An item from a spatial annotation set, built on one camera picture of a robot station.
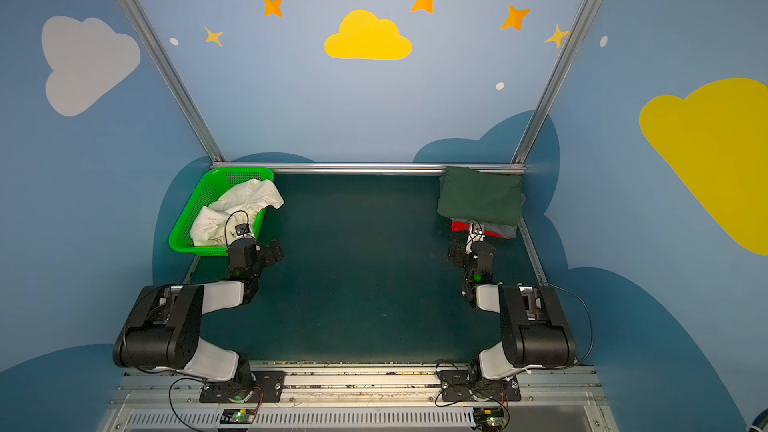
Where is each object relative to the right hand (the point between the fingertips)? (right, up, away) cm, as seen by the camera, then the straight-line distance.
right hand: (473, 239), depth 94 cm
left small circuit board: (-63, -40, -24) cm, 79 cm away
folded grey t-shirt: (+14, +2, +6) cm, 16 cm away
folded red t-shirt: (+1, +3, +10) cm, 11 cm away
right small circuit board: (-3, -41, -23) cm, 47 cm away
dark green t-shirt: (+11, +13, +10) cm, 20 cm away
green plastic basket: (-93, +20, +19) cm, 97 cm away
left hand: (-67, -1, 0) cm, 67 cm away
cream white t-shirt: (-78, +12, +10) cm, 80 cm away
